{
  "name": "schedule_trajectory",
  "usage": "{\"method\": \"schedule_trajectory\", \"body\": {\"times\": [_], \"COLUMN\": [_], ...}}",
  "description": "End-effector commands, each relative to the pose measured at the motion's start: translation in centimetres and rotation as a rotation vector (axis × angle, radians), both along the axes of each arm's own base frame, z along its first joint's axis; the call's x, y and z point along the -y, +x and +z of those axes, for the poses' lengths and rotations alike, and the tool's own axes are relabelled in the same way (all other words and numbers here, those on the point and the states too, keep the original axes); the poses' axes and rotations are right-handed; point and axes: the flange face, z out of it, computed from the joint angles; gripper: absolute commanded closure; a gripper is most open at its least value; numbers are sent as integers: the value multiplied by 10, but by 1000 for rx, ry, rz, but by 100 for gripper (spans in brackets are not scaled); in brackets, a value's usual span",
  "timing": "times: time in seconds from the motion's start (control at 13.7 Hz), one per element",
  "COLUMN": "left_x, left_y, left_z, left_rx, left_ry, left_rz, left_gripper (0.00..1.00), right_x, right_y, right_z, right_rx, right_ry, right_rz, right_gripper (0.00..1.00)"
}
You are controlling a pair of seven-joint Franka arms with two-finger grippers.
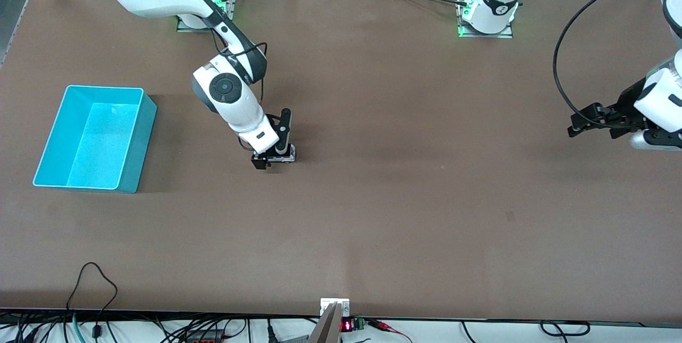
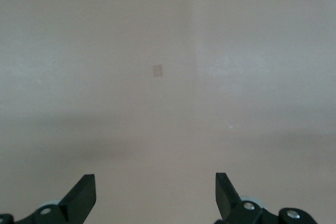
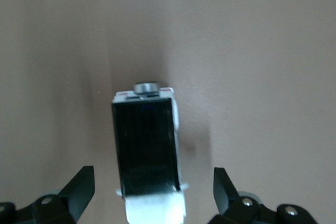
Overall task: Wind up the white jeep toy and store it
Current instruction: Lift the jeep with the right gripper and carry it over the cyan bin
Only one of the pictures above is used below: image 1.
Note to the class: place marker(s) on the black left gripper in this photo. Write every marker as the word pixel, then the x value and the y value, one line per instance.
pixel 630 101

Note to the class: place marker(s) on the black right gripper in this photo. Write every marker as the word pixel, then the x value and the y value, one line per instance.
pixel 259 161

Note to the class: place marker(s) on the white jeep toy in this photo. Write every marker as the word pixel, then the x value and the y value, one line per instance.
pixel 282 159

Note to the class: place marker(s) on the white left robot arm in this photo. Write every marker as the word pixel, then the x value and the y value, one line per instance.
pixel 660 100

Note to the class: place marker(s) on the small silver mounting plate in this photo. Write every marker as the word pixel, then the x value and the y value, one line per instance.
pixel 326 303

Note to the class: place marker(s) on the teal plastic bin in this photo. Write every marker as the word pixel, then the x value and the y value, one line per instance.
pixel 96 140

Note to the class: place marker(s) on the black power plug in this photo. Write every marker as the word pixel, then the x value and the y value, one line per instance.
pixel 270 332

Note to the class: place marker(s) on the black box with red plugs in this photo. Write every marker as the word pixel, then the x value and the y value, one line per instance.
pixel 205 337

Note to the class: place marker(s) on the red digit display module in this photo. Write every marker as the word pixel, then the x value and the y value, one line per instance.
pixel 347 325

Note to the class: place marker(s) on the red clip lead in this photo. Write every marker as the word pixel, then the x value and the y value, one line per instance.
pixel 381 325

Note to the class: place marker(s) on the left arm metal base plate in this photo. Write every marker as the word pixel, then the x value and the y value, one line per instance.
pixel 487 35

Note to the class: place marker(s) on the grey camera mount bar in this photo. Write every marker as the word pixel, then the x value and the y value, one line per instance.
pixel 327 329

